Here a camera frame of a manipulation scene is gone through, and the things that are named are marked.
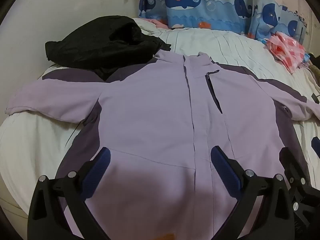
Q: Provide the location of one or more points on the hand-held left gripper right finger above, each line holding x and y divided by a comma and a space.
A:
225, 172

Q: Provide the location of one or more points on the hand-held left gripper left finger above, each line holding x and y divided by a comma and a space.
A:
96, 172

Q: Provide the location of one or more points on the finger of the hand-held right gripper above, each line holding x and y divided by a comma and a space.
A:
300, 172
316, 145

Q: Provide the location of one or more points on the purple jacket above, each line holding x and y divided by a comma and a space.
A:
155, 105

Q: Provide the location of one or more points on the olive jacket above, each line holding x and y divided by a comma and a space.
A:
314, 76

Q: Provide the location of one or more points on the dark cloth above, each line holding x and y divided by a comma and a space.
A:
315, 58

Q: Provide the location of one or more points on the pink checkered cloth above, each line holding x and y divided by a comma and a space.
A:
287, 52

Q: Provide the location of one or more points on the white striped quilt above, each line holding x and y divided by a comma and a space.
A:
225, 47

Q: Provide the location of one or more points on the black garment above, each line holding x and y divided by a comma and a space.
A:
100, 45

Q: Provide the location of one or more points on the blue whale print curtain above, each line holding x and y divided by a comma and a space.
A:
200, 10

